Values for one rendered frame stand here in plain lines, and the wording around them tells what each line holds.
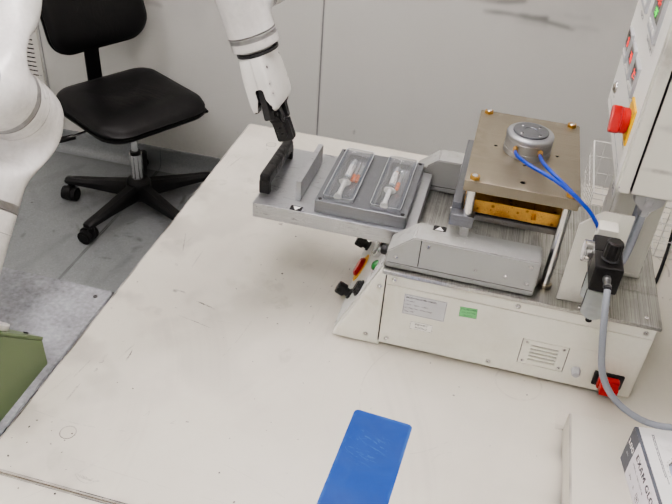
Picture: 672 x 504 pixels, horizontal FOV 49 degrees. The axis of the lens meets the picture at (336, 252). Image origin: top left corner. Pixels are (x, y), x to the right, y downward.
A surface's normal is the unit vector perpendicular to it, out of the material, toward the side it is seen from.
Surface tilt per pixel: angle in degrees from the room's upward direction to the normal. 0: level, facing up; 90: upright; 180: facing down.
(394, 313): 90
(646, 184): 90
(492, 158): 0
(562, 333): 90
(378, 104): 90
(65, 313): 0
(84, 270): 0
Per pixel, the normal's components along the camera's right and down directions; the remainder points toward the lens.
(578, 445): 0.07, -0.80
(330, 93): -0.25, 0.56
